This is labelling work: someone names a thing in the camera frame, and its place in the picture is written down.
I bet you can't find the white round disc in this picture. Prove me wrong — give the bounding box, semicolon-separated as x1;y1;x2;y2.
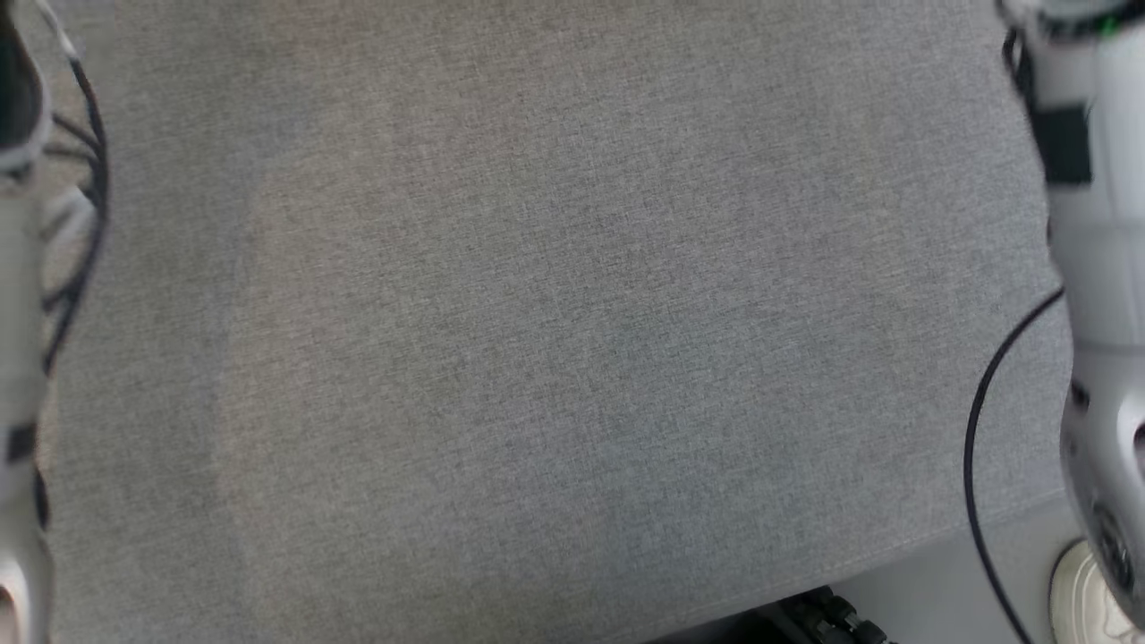
1047;540;1145;644

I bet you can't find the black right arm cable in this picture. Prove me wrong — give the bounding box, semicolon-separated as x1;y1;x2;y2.
963;287;1067;644

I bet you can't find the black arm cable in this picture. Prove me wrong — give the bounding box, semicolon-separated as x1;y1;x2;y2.
963;287;1067;644
34;4;111;377

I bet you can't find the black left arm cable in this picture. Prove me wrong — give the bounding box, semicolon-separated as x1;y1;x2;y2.
34;4;111;377

